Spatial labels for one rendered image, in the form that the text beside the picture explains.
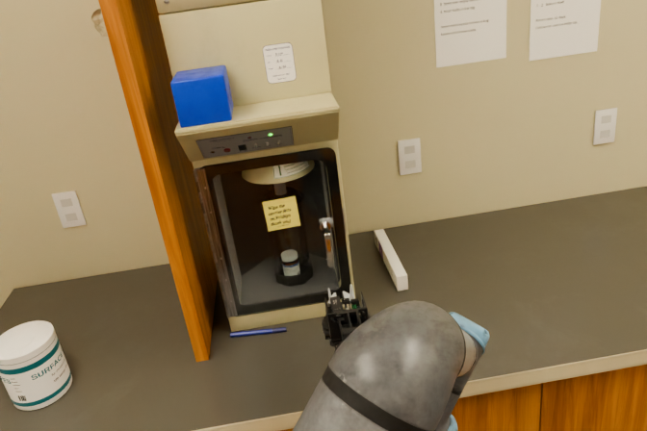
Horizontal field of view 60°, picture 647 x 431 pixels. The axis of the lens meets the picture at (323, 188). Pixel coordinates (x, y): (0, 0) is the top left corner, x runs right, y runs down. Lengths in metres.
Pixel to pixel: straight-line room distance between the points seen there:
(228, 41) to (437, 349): 0.81
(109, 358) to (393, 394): 1.09
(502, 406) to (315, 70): 0.84
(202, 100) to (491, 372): 0.81
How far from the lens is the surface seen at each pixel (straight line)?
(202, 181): 1.26
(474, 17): 1.72
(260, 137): 1.15
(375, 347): 0.53
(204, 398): 1.32
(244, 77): 1.20
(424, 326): 0.56
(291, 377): 1.31
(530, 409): 1.43
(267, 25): 1.18
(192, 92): 1.10
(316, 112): 1.10
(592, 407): 1.50
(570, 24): 1.85
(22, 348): 1.41
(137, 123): 1.15
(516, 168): 1.91
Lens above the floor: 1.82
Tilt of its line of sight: 24 degrees down
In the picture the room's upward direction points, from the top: 7 degrees counter-clockwise
